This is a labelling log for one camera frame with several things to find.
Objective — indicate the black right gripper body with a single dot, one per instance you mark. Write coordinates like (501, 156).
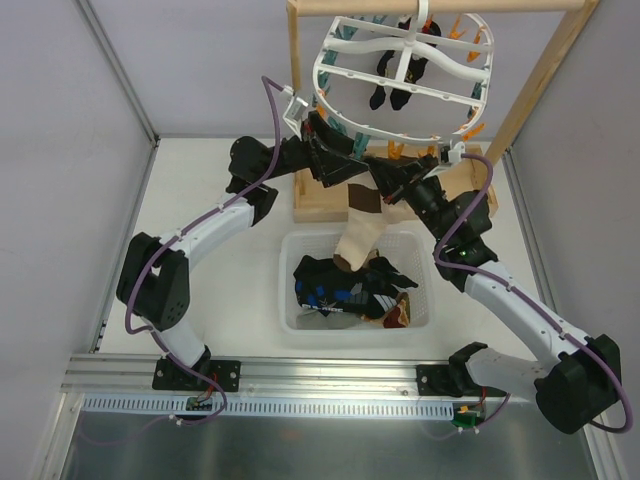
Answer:
(405, 181)

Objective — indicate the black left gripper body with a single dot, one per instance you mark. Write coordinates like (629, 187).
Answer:
(314, 151)

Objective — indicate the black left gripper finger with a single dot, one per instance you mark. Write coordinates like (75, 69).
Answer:
(329, 136)
(337, 168)

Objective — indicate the white plastic sock hanger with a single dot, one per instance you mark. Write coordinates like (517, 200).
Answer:
(469, 61)

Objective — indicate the beige brown patterned sock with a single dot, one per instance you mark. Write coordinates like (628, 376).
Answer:
(396, 209)

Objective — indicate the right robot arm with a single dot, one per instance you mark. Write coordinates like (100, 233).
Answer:
(575, 378)

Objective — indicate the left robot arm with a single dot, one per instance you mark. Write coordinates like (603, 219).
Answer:
(154, 283)

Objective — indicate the orange clothespin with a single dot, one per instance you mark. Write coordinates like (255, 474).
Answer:
(394, 150)
(461, 28)

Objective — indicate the teal clothespin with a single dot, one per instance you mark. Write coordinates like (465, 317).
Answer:
(360, 143)
(323, 78)

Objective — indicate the white plastic laundry basket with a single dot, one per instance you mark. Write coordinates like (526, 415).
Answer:
(406, 251)

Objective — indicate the black sock with label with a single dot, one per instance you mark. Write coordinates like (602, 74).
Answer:
(379, 288)

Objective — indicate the black blue patterned sock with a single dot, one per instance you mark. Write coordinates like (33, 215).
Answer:
(320, 285)

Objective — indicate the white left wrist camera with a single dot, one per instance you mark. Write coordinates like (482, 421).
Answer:
(295, 111)

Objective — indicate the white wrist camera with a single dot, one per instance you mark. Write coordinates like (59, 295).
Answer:
(451, 154)
(295, 111)

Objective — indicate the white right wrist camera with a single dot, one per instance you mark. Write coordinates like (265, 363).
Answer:
(451, 154)

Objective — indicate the white slotted cable duct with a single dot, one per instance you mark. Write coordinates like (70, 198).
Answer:
(263, 407)

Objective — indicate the aluminium mounting rail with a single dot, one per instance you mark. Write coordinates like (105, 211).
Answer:
(259, 377)

